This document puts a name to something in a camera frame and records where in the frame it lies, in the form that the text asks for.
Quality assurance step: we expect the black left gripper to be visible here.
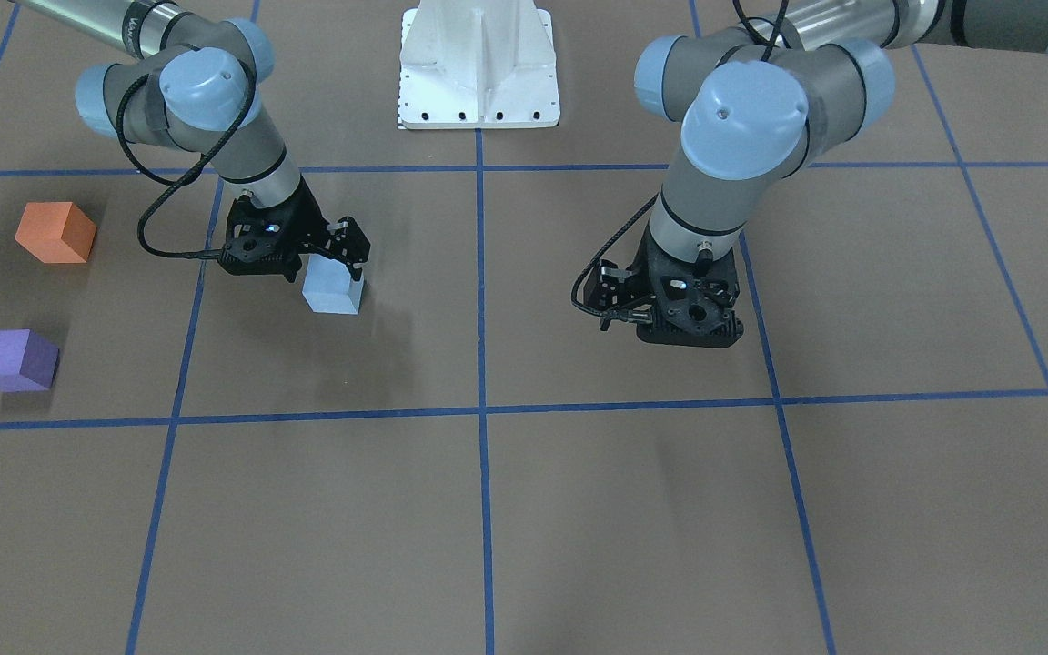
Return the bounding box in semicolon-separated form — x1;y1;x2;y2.
583;230;744;348

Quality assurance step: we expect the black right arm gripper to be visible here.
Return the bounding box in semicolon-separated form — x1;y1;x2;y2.
217;179;371;282

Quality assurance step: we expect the light blue foam block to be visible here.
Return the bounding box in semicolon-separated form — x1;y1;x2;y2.
302;254;365;315

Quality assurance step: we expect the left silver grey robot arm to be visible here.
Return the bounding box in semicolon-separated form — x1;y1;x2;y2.
570;1;1048;348

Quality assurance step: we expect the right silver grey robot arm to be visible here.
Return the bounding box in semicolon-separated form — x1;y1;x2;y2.
26;1;370;281

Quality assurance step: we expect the orange foam block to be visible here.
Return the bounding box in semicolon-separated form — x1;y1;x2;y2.
14;202;99;265

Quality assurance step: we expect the purple foam block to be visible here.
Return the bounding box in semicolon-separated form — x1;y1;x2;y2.
0;330;61;393

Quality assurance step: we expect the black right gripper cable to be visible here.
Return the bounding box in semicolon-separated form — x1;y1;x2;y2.
115;54;257;263

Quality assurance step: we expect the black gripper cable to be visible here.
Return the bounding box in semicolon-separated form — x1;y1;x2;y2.
115;54;257;263
569;0;793;321

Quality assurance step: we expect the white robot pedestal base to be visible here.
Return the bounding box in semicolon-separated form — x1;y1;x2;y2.
397;1;561;130

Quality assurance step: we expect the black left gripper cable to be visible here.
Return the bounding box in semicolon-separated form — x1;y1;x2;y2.
569;0;793;321

